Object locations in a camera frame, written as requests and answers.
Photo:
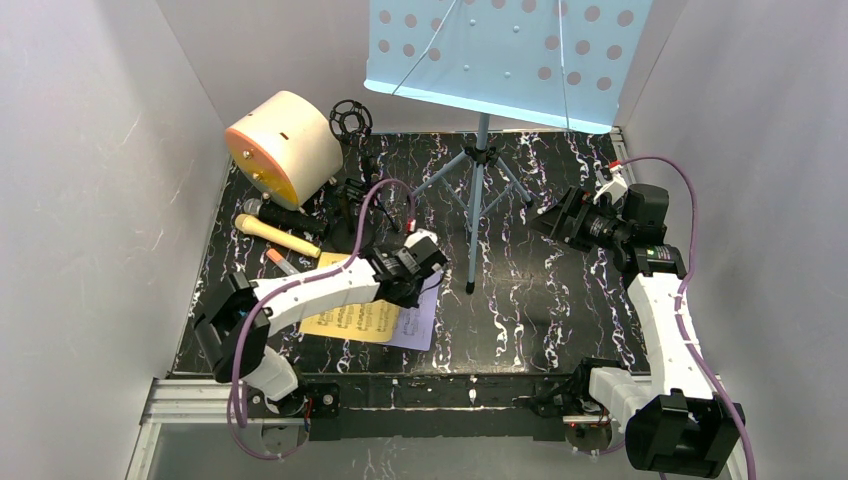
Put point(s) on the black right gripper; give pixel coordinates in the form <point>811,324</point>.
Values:
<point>570,216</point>

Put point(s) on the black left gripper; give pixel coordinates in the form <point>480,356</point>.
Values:
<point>403,291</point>

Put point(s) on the yellow sheet music page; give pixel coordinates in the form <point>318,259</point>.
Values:
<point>372,322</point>

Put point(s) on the lavender sheet music page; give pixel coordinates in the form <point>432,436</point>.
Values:
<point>414,327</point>

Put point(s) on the black round microphone stand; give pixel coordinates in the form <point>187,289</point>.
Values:
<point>343,233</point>

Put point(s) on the blue music stand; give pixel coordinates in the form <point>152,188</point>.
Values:
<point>556,63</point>

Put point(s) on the beige microphone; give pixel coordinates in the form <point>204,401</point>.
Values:
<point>251,225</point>

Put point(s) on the black tripod microphone stand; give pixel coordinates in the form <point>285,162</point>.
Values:
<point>351,125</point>

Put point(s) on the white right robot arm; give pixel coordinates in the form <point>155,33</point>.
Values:
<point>662,331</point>

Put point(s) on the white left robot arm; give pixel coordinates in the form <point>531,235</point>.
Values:
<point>236,322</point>

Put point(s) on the white and orange drum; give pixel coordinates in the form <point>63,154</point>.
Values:
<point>285,148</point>

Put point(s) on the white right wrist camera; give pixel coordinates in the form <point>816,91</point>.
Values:
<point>613,185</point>

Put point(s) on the aluminium frame rail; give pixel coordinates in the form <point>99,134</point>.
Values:
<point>332,407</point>

